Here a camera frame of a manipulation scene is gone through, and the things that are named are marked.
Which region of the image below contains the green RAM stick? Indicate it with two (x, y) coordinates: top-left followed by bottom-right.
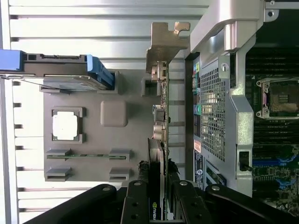
(46, 153), (131, 160)

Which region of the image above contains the grey parts rack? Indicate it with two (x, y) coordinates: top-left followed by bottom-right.
(39, 69), (172, 187)

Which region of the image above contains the blue expansion slot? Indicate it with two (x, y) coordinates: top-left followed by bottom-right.
(253, 158), (299, 167)

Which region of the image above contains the green motherboard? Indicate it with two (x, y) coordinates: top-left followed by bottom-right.
(245, 44), (299, 219)

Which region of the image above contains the copper-toned CPU chip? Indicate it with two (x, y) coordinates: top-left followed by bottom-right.
(52, 111), (79, 141)

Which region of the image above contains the CPU socket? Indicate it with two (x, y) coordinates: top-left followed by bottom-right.
(256, 78), (299, 120)

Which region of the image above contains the black RAM slot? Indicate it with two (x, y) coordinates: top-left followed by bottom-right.
(246, 65), (299, 70)
(246, 60), (299, 66)
(246, 55), (299, 61)
(246, 70), (299, 76)

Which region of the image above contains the hard disk in blue caddy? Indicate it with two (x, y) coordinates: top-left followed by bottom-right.
(0, 49), (116, 91)

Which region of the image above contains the open grey PC case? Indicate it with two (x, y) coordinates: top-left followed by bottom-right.
(184, 0), (299, 224)

